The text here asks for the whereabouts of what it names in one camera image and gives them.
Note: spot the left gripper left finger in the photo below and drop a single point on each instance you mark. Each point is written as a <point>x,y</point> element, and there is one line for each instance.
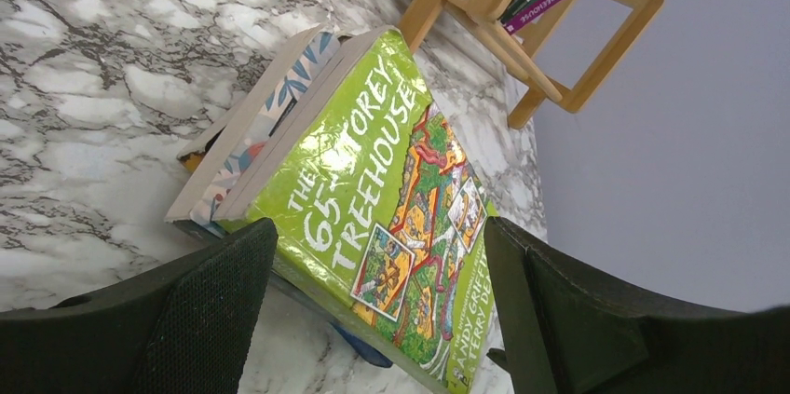
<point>182,327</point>

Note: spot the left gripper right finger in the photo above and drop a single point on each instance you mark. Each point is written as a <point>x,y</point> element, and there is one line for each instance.
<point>568,327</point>

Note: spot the lime green treehouse book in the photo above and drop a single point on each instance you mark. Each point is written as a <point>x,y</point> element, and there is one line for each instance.
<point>380,214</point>

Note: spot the floral cover book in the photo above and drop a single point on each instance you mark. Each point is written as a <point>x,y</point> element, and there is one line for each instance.
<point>283,83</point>

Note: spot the dark cover treehouse book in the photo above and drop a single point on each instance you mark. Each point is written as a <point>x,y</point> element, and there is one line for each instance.
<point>191,155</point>

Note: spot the wooden book rack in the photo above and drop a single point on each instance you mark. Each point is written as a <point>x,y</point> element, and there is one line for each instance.
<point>517,50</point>

